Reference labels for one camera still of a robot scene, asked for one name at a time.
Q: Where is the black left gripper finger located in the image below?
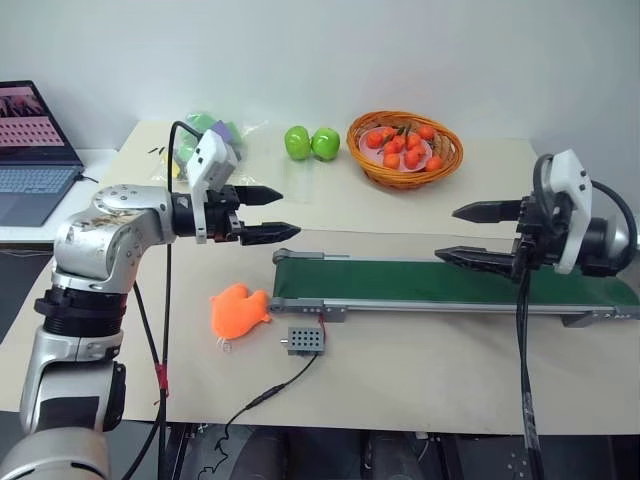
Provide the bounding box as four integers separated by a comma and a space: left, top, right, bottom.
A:
239, 221, 302, 248
234, 185, 285, 207

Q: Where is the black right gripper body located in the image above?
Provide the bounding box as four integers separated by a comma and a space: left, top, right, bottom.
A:
511, 191, 574, 284

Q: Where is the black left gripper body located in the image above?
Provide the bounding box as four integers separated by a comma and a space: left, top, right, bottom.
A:
203, 183, 244, 245

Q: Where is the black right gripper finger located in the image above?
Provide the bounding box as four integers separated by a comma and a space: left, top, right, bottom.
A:
433, 246, 517, 278
451, 198, 524, 225

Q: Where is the green conveyor belt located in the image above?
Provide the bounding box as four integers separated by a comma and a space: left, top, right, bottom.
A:
268, 246, 640, 330

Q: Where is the grey control box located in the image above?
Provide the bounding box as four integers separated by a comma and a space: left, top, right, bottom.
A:
279, 326, 327, 358

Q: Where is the green toy apple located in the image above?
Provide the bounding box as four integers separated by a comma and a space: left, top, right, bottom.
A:
284, 125, 314, 162
310, 127, 343, 163

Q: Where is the orange plush toy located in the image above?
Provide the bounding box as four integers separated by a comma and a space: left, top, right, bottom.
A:
208, 282, 274, 351

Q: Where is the plastic bag of toy blocks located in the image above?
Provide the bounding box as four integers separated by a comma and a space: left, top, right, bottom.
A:
148, 111, 269, 187

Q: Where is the orange wicker basket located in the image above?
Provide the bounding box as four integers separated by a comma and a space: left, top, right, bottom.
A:
346, 110, 465, 191

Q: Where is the grey laptop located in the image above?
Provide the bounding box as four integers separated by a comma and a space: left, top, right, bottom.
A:
0, 79, 86, 229

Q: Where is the dark rounded shape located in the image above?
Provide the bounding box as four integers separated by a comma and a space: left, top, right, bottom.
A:
359, 430, 451, 480
234, 428, 351, 480

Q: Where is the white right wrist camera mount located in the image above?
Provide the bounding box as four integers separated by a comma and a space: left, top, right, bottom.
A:
542, 148, 595, 276

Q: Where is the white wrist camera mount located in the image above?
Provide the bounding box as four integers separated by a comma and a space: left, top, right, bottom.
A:
542, 148, 595, 276
187, 130, 240, 245

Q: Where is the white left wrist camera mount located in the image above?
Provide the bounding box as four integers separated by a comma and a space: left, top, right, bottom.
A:
187, 130, 240, 245

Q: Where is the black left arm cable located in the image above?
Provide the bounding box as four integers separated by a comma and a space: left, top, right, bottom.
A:
156, 119, 204, 480

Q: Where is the black cable with red tape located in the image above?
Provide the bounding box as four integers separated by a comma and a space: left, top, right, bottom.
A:
119, 279, 172, 480

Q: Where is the black control box cable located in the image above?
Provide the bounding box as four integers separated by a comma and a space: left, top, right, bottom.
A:
198, 349, 322, 480

